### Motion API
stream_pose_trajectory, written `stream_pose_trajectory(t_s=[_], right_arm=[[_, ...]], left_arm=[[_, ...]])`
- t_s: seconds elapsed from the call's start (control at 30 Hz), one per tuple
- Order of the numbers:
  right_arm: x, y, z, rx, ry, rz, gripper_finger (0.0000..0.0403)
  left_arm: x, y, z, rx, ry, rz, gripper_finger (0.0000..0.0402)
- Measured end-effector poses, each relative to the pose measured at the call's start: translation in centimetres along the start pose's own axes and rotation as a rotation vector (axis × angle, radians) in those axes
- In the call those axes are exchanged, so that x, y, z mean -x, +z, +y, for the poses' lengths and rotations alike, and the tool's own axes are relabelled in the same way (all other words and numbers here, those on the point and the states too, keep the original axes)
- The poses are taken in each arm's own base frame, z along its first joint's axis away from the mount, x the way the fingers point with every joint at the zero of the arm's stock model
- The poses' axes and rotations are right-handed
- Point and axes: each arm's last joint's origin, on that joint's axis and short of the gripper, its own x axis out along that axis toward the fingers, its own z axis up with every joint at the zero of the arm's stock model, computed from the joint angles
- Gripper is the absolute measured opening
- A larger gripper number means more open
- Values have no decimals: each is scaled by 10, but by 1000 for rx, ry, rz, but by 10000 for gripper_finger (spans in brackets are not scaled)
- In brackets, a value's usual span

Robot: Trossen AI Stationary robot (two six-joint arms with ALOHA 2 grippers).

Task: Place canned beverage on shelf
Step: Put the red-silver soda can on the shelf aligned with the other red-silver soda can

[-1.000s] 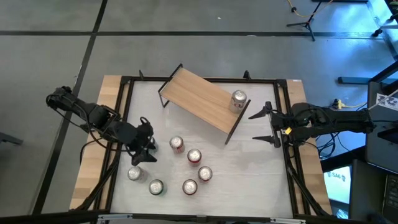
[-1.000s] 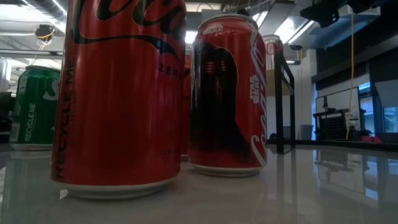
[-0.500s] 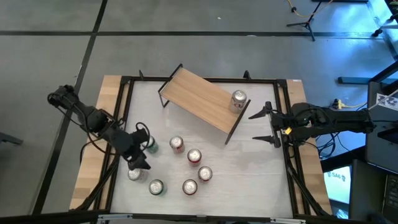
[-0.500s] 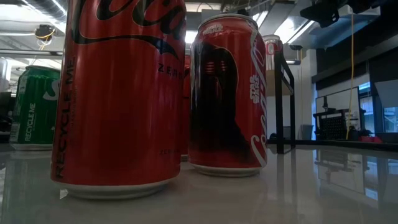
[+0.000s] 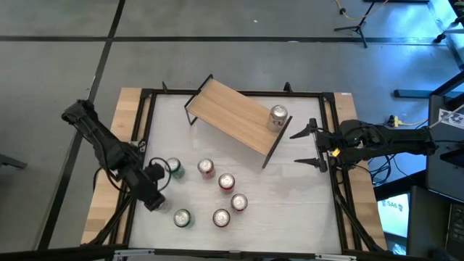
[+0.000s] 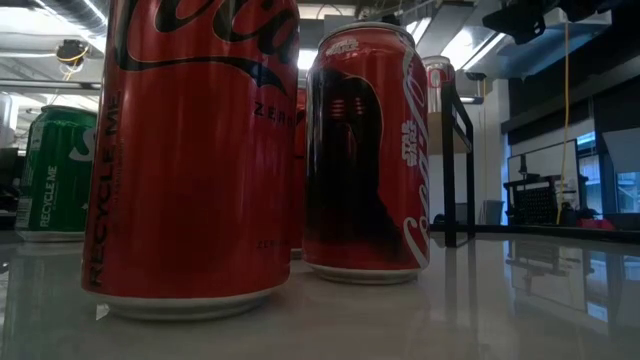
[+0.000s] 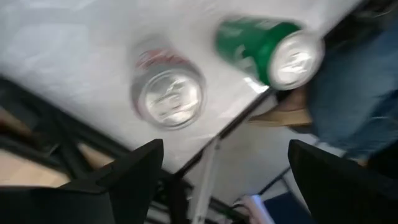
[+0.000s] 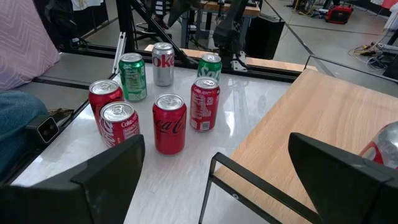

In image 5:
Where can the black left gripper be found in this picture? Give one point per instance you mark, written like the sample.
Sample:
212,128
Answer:
154,199

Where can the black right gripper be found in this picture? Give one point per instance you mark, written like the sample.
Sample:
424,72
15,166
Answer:
330,145

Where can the silver Diet Coke can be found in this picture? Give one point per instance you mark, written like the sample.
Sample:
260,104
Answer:
277,119
166,207

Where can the green Sprite can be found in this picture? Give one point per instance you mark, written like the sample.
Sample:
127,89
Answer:
175,168
182,218

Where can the red Coke Zero can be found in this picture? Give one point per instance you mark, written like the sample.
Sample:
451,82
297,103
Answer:
221,218

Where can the red Star Wars Coca-Cola can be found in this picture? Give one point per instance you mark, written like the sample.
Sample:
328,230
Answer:
239,203

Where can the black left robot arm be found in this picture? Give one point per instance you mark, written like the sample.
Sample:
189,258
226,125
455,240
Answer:
105,145

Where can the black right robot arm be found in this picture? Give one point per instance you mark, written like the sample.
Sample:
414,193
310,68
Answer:
398,141

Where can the black rig crossbar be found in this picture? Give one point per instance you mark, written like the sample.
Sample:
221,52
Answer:
72,251

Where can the lit monitor screen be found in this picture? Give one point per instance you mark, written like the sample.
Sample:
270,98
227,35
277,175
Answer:
393,217

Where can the black stand base beam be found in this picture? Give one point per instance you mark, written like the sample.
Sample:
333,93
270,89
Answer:
413,94

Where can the black tripod stand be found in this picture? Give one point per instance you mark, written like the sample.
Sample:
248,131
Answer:
358,27

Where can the dark grey cabinet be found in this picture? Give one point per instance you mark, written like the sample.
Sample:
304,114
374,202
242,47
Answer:
444,174

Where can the black equipment case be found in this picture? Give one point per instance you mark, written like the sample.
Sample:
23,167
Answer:
427,224

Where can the printed marker paper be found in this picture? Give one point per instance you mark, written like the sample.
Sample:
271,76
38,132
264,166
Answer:
451,118

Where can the grey floor stand foot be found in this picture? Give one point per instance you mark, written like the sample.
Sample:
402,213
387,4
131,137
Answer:
12,162

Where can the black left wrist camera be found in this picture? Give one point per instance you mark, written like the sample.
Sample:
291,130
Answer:
155,172

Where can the black metal table frame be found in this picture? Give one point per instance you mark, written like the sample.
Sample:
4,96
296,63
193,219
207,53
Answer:
311,94

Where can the wooden shelf black metal frame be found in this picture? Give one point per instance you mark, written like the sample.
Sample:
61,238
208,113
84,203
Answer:
232,112

